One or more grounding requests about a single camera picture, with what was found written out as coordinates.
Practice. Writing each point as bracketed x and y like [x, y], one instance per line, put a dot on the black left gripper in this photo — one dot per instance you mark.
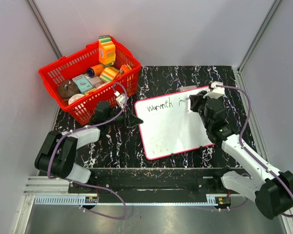
[131, 120]

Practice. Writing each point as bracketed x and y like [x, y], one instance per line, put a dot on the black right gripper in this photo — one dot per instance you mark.
[196, 100]

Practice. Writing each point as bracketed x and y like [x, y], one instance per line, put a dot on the pink framed whiteboard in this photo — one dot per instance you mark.
[169, 126]

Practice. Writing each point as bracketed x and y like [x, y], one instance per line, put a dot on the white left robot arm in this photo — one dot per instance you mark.
[57, 154]

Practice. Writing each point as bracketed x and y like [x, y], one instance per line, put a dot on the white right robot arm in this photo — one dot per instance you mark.
[268, 187]

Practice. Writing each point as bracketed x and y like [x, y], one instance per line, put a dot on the white eraser block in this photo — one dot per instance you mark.
[186, 88]

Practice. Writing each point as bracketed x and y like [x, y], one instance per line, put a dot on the red plastic shopping basket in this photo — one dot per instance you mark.
[76, 64]

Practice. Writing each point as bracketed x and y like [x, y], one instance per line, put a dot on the yellow green sponge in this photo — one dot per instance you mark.
[109, 74]

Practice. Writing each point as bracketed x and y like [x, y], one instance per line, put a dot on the orange snack packet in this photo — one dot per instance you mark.
[123, 69]

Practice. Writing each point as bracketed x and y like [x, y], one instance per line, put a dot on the teal small box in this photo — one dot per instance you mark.
[82, 83]

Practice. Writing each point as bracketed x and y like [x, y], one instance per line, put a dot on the white round lid container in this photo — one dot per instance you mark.
[75, 98]

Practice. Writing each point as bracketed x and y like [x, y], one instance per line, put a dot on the orange cylindrical can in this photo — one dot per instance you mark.
[95, 70]

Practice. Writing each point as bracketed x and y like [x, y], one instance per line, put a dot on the brown round bread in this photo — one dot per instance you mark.
[67, 89]

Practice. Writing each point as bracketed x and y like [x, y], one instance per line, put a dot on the orange sponge pack upright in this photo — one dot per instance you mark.
[107, 51]

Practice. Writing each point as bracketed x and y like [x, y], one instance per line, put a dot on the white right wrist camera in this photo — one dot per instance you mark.
[216, 90]

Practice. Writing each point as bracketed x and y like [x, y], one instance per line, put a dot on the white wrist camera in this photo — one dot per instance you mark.
[120, 99]
[216, 90]

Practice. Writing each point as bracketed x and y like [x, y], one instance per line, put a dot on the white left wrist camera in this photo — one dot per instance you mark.
[120, 99]

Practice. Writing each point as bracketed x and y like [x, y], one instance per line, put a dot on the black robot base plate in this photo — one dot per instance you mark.
[161, 185]

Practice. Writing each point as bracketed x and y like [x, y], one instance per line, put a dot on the white slotted cable duct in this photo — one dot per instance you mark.
[112, 200]

